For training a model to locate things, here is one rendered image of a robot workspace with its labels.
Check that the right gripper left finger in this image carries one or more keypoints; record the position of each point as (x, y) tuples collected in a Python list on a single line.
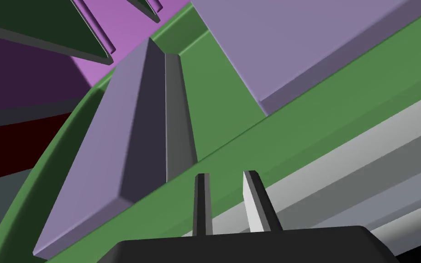
[(200, 208)]

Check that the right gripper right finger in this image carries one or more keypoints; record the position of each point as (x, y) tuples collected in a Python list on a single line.
[(259, 208)]

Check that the green cupboard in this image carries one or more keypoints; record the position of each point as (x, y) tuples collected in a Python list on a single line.
[(305, 138)]

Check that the lilac cupboard door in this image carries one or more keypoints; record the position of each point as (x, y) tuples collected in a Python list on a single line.
[(97, 157), (280, 44)]

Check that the dark green framed panel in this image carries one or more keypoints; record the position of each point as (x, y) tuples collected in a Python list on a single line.
[(42, 25)]

